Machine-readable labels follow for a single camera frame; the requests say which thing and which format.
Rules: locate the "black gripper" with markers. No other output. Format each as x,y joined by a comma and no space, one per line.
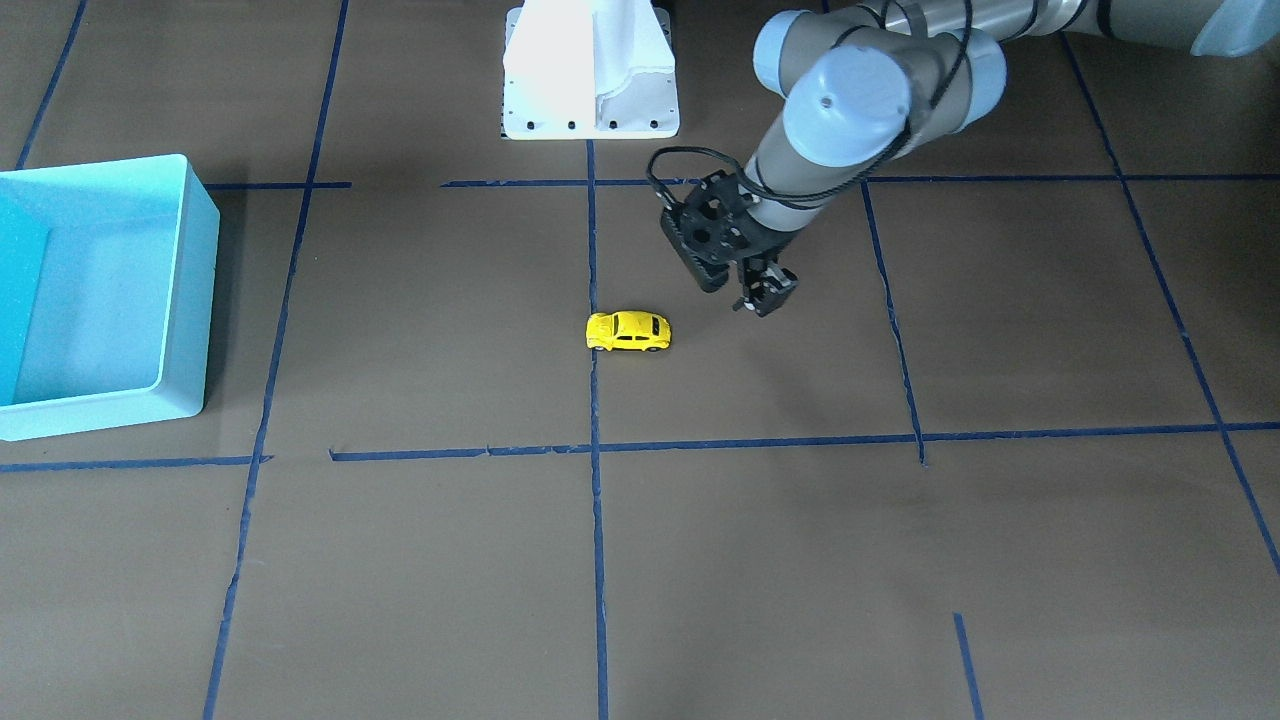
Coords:
772,247

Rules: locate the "yellow beetle toy car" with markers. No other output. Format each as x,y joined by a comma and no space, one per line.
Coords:
628,330

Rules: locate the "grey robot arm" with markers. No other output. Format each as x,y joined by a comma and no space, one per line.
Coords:
869,83

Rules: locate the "light blue plastic bin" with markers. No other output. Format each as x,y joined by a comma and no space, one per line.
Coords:
108,277

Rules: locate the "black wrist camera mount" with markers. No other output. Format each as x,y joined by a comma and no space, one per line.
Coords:
709,229

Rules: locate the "white pillar mount base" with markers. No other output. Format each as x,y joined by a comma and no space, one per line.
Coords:
589,70

